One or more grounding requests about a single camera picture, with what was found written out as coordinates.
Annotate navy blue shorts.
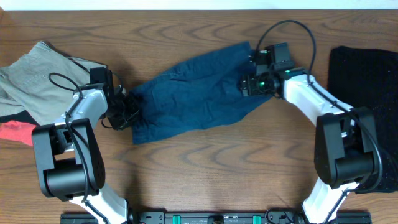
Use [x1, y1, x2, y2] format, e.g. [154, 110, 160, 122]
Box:
[130, 42, 269, 144]

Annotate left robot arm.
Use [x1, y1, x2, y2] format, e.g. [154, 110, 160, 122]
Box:
[32, 89, 140, 224]

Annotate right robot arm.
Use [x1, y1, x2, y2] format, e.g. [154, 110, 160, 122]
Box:
[239, 70, 383, 223]

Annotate folded khaki shorts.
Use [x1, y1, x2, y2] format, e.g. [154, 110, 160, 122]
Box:
[1, 42, 102, 125]

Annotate folded black garment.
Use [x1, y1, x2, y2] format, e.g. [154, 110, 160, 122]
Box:
[0, 110, 39, 126]

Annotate black knit garment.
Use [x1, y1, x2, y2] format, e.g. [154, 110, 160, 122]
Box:
[327, 46, 397, 193]

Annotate folded red garment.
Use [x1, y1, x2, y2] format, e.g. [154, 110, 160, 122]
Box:
[1, 121, 36, 146]

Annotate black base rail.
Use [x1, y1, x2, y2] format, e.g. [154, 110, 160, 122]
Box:
[60, 210, 373, 224]

